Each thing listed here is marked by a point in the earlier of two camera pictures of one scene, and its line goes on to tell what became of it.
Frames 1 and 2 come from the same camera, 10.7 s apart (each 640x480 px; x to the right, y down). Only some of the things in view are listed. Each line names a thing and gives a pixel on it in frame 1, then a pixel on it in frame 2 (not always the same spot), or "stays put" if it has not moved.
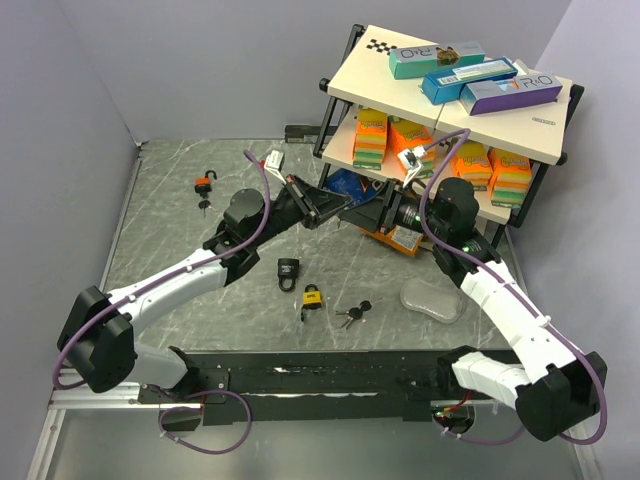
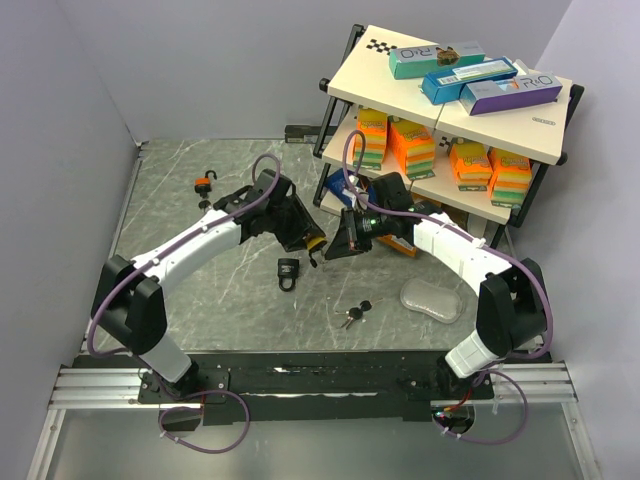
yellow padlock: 311,299 → 314,244
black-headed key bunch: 204,204 stays put
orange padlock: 203,184 stays put
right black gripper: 367,214 → 348,238
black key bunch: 357,312 stays put
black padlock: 288,269 stays put
